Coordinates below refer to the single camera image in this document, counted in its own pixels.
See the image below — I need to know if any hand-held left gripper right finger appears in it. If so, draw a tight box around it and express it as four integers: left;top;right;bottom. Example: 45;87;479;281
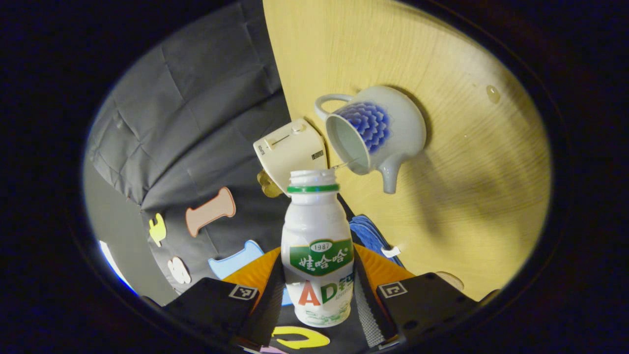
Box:
351;243;480;351

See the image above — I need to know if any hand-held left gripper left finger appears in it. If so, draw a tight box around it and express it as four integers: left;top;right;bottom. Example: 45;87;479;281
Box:
143;246;286;352

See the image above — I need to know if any round wooden coaster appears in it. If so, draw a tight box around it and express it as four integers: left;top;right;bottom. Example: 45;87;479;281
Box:
435;271;465;292

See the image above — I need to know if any white water bottle green label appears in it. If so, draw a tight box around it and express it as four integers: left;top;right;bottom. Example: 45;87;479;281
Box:
281;170;355;328

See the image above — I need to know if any white blue-patterned teacup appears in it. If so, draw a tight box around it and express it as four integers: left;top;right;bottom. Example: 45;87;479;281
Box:
314;86;427;195

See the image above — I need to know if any blue folded towel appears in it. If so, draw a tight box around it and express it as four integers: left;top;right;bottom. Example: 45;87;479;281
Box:
348;214;406;269

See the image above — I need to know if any white toaster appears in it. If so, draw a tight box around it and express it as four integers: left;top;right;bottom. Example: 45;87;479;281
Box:
253;118;329;197

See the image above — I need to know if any black backdrop cloth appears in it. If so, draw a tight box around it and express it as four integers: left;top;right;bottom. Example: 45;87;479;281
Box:
86;0;367;354

